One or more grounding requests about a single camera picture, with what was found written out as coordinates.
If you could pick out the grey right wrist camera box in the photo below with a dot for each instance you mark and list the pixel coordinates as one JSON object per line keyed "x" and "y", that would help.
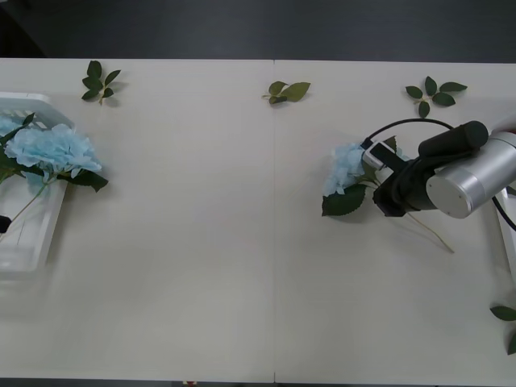
{"x": 369, "y": 159}

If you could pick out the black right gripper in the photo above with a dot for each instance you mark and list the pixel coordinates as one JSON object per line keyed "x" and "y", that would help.
{"x": 389, "y": 197}

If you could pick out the loose green leaf twig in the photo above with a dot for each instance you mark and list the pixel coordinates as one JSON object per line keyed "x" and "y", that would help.
{"x": 504, "y": 313}
{"x": 443, "y": 98}
{"x": 94, "y": 70}
{"x": 298, "y": 89}

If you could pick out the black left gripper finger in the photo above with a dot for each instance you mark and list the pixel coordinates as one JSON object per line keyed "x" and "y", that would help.
{"x": 4, "y": 223}

